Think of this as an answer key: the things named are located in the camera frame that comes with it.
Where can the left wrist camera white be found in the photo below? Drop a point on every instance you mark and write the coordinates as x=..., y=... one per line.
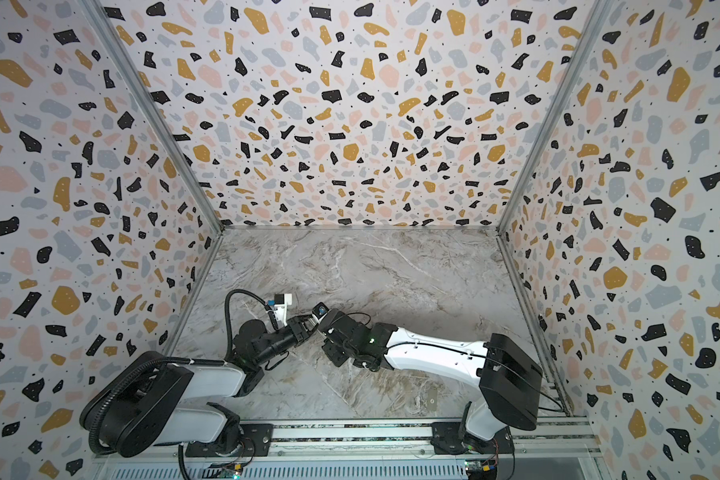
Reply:
x=279, y=306

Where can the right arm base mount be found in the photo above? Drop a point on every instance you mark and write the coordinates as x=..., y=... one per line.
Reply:
x=462, y=441

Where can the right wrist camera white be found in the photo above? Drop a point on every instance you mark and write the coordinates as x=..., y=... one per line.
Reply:
x=319, y=311

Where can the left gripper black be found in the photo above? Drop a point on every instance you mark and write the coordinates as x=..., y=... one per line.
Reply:
x=295, y=330

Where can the electronics board with wires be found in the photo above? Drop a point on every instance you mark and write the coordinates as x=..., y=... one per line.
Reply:
x=231, y=470

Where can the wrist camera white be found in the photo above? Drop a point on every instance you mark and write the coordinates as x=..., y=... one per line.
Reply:
x=279, y=306
x=319, y=311

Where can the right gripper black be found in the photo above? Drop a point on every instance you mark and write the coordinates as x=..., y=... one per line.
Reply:
x=339, y=324

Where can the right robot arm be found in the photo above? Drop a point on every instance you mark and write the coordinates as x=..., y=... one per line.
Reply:
x=508, y=379

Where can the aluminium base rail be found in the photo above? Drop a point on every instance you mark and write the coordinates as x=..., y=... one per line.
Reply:
x=559, y=448

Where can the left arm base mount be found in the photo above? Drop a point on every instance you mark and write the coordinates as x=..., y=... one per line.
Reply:
x=243, y=441

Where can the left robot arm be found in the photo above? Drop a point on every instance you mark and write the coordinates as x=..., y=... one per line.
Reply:
x=162, y=400

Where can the right electronics board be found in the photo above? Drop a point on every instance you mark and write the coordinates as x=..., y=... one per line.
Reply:
x=481, y=469

